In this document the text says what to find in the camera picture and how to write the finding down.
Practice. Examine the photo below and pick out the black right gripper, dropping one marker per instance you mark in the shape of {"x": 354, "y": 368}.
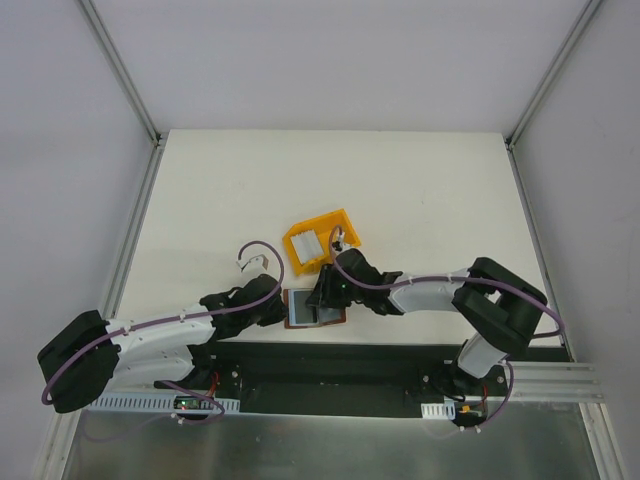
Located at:
{"x": 326, "y": 288}

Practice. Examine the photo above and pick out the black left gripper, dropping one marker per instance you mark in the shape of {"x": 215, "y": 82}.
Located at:
{"x": 273, "y": 310}

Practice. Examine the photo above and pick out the brown leather card holder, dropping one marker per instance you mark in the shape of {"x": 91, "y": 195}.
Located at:
{"x": 302, "y": 316}

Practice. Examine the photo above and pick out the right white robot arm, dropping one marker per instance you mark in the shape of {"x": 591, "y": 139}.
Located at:
{"x": 503, "y": 309}

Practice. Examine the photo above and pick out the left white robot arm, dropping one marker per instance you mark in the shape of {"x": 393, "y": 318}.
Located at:
{"x": 92, "y": 355}

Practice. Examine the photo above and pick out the stack of credit cards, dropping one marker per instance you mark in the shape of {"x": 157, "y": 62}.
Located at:
{"x": 307, "y": 246}

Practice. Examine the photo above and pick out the yellow plastic bin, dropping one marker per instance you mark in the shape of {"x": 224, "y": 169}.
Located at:
{"x": 322, "y": 225}

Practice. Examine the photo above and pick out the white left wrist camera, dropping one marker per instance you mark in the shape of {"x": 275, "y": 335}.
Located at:
{"x": 254, "y": 266}

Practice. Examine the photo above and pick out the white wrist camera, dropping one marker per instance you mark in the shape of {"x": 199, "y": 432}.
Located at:
{"x": 254, "y": 266}
{"x": 336, "y": 239}

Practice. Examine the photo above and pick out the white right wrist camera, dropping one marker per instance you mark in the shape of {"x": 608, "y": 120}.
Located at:
{"x": 336, "y": 239}

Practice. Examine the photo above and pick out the right white cable duct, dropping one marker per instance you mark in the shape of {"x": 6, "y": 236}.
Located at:
{"x": 445, "y": 410}

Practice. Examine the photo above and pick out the white cable duct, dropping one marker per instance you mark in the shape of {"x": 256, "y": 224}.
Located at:
{"x": 162, "y": 403}
{"x": 445, "y": 410}

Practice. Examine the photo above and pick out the left white cable duct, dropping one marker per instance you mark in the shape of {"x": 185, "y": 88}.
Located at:
{"x": 162, "y": 403}

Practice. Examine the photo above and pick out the aluminium front rail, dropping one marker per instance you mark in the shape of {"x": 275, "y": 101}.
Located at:
{"x": 554, "y": 381}

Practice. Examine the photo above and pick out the left aluminium frame post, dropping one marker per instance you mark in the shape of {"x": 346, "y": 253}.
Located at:
{"x": 107, "y": 46}

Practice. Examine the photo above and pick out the aluminium frame post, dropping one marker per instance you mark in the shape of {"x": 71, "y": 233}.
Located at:
{"x": 585, "y": 18}
{"x": 107, "y": 46}

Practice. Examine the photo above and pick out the right aluminium frame post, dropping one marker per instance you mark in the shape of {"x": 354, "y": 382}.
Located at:
{"x": 585, "y": 18}

